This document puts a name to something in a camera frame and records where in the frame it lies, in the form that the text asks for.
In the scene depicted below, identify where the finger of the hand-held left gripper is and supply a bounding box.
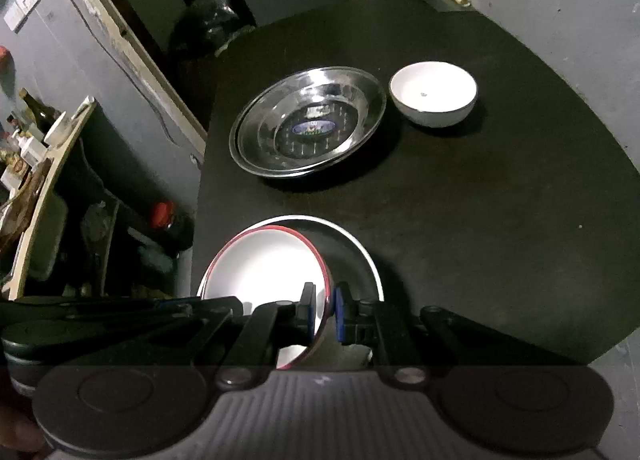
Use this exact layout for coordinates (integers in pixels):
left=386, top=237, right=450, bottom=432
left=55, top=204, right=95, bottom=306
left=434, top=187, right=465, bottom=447
left=0, top=297, right=201, bottom=328

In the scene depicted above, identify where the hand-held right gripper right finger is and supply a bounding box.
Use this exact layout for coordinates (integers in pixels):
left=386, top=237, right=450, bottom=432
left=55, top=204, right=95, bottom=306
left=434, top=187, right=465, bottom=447
left=334, top=283, right=552, bottom=387

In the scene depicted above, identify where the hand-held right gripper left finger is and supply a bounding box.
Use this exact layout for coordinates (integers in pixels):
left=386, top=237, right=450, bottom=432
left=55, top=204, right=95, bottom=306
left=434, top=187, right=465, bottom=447
left=90, top=284, right=317, bottom=387

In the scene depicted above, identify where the white ceramic bowl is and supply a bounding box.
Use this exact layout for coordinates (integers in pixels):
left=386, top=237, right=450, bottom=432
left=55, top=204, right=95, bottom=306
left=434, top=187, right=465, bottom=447
left=202, top=227, right=335, bottom=371

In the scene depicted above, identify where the large steel bowl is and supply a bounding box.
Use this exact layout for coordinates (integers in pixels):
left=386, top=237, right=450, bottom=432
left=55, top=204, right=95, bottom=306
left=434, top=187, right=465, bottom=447
left=229, top=67, right=388, bottom=180

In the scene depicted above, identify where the white bowl with dark speck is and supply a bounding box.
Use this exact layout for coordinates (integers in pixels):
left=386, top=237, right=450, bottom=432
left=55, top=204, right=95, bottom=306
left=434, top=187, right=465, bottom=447
left=389, top=61, right=478, bottom=129

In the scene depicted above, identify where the red-capped dark bottle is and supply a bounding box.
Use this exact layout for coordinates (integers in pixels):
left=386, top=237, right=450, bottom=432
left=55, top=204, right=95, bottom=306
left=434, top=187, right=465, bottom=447
left=150, top=200, right=196, bottom=251

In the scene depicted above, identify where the wooden counter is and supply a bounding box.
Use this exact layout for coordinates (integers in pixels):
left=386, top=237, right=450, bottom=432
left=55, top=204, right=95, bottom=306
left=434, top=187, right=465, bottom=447
left=0, top=97, right=98, bottom=301

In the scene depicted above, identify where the brown wooden board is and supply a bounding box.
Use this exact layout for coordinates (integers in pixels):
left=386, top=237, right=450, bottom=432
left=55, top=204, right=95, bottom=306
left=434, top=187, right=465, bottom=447
left=0, top=160, right=53, bottom=241

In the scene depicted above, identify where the white plastic bottle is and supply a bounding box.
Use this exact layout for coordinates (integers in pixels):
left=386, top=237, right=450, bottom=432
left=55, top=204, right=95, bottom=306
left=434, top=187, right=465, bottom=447
left=20, top=137, right=48, bottom=166

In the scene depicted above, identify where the cluster of condiment bottles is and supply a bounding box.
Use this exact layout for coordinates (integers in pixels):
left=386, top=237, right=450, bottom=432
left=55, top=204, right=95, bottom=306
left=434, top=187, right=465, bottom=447
left=0, top=110, right=31, bottom=181

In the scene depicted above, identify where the dark wine bottle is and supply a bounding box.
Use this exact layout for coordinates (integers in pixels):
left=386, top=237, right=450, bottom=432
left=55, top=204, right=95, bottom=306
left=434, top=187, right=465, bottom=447
left=20, top=89, right=56, bottom=133

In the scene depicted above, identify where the pale wooden door jamb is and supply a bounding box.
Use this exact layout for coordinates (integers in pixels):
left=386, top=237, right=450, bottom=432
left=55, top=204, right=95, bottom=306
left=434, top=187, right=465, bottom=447
left=47, top=0, right=208, bottom=151

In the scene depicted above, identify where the black trash bag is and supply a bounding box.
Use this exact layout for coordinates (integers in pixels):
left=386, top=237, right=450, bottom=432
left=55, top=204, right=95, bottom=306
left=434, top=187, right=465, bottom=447
left=167, top=0, right=256, bottom=58

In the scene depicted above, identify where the black wall cable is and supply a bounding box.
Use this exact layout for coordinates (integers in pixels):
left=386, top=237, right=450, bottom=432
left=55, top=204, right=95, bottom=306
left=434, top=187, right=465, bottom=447
left=52, top=0, right=176, bottom=146

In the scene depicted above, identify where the white wall switch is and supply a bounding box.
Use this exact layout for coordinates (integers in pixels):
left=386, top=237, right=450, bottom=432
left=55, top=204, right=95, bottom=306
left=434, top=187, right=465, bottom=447
left=2, top=0, right=41, bottom=32

